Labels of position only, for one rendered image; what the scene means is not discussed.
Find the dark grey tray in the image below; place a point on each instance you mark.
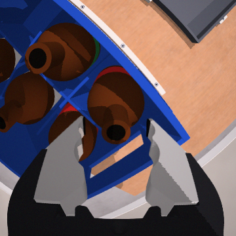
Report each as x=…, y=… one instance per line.
x=196, y=18

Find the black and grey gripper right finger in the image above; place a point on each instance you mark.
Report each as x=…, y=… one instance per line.
x=179, y=186

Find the blue plastic crate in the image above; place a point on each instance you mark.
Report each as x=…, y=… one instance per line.
x=21, y=23

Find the brown glass bottle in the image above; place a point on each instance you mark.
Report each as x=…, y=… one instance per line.
x=65, y=118
x=118, y=98
x=28, y=98
x=9, y=58
x=63, y=52

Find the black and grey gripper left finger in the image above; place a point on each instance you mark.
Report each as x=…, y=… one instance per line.
x=53, y=184

